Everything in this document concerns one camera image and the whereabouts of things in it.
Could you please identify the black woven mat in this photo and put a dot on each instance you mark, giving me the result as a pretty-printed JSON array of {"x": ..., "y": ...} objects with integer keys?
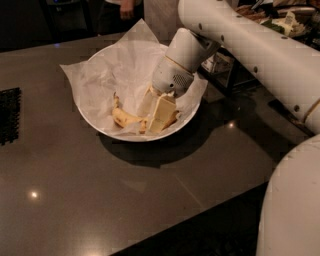
[{"x": 9, "y": 115}]

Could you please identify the white round bowl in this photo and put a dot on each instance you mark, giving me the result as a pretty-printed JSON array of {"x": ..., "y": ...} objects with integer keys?
[{"x": 133, "y": 131}]

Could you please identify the dark appliance stand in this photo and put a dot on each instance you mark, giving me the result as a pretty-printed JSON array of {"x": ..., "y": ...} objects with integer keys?
[{"x": 67, "y": 20}]

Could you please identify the green tea packets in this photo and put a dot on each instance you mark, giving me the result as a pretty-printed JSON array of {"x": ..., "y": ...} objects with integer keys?
[{"x": 269, "y": 24}]

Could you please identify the person hand in background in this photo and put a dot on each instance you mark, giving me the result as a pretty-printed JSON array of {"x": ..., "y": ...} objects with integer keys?
[{"x": 127, "y": 9}]

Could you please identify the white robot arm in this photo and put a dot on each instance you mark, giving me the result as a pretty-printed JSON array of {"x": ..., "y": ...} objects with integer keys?
[{"x": 290, "y": 218}]

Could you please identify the white paper bowl liner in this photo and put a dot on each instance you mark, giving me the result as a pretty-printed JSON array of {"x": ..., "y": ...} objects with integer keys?
[{"x": 110, "y": 76}]

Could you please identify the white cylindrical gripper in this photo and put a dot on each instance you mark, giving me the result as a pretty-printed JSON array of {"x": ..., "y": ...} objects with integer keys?
[{"x": 169, "y": 79}]

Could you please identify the black wire condiment rack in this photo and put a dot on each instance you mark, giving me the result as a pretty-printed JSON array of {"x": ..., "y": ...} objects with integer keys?
[{"x": 226, "y": 73}]

